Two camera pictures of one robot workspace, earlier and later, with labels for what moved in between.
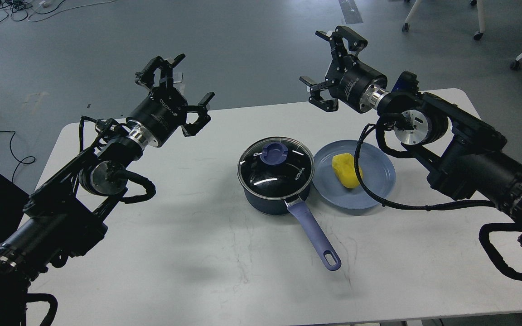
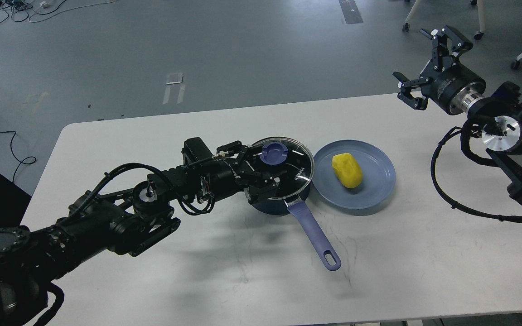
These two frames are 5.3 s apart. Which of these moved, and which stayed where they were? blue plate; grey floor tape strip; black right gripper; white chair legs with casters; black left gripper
Moved: black left gripper; black right gripper
Stayed: grey floor tape strip; white chair legs with casters; blue plate
